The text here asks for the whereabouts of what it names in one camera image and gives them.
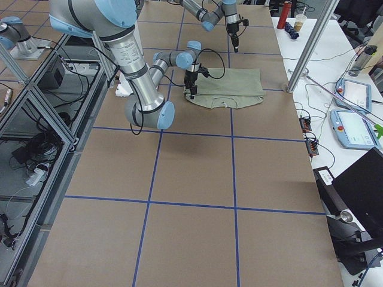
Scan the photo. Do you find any folded dark blue umbrella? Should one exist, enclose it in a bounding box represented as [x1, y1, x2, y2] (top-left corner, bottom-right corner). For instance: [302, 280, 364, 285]
[284, 22, 299, 40]

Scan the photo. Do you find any red water bottle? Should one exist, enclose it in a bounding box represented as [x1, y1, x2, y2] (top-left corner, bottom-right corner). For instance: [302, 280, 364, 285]
[276, 1, 292, 29]

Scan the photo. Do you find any aluminium frame post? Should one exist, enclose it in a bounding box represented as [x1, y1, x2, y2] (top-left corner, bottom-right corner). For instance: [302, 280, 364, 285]
[286, 0, 339, 93]

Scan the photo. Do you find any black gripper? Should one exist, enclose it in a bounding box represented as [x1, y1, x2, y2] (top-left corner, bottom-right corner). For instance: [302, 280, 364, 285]
[226, 22, 239, 53]
[184, 70, 198, 99]

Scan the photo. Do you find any teach pendant tablet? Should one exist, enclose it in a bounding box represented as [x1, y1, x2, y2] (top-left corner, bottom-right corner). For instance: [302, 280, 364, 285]
[335, 78, 372, 111]
[330, 110, 382, 150]

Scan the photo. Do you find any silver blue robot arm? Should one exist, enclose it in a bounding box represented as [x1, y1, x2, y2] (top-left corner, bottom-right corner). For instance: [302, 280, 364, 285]
[167, 0, 248, 53]
[50, 0, 202, 130]

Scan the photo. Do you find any far teach pendant tablet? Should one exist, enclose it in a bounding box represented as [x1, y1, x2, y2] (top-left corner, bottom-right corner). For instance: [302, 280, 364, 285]
[335, 78, 372, 111]

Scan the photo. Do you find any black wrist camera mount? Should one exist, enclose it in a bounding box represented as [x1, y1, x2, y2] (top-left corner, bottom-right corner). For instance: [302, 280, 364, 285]
[198, 66, 209, 78]

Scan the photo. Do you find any near teach pendant tablet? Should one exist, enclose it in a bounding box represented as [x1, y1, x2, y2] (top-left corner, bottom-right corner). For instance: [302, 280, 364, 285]
[330, 110, 382, 150]

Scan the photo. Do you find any olive green long-sleeve shirt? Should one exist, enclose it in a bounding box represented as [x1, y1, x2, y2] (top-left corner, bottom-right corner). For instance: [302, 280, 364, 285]
[184, 68, 265, 109]

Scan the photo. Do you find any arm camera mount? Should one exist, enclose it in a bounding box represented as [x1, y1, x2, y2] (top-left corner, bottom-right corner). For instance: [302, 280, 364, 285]
[240, 18, 249, 27]

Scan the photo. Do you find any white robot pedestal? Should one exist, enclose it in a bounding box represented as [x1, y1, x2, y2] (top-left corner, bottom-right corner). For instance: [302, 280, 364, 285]
[114, 0, 150, 98]

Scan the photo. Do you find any black power box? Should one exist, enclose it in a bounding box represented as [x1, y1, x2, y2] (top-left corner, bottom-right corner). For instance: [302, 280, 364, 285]
[37, 58, 65, 89]

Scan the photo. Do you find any grey robot arm at edge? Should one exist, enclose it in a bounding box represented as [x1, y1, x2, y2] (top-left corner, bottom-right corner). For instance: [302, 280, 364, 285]
[1, 16, 50, 60]

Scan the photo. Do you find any reacher grabber stick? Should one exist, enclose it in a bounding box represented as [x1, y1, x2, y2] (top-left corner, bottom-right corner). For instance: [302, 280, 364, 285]
[300, 69, 382, 139]

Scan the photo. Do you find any iced coffee cup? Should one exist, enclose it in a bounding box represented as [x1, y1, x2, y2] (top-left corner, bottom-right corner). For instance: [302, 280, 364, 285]
[294, 8, 307, 32]

